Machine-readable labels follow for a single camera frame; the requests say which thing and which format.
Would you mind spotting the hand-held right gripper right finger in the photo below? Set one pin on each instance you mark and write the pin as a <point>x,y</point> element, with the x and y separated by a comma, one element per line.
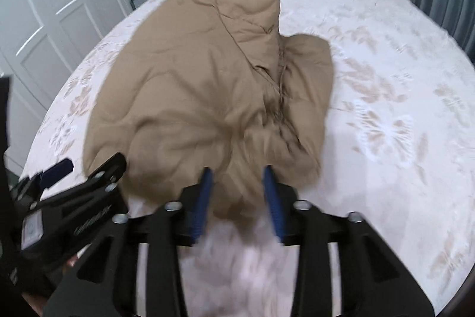
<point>272,202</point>

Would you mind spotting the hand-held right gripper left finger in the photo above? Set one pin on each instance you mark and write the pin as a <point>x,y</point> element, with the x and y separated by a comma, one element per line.
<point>202,202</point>

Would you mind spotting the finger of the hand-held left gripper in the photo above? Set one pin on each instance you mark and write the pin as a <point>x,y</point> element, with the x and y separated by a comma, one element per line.
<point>107,170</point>
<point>55,172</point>

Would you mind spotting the tan quilted jacket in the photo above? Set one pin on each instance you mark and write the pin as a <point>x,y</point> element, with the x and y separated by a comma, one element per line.
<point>193,86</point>

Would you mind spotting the bed with butterfly bedspread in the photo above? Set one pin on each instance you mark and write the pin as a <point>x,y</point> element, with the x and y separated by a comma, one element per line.
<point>389,116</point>

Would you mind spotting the white panelled wardrobe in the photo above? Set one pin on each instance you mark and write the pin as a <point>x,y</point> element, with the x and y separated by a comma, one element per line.
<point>55,5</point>

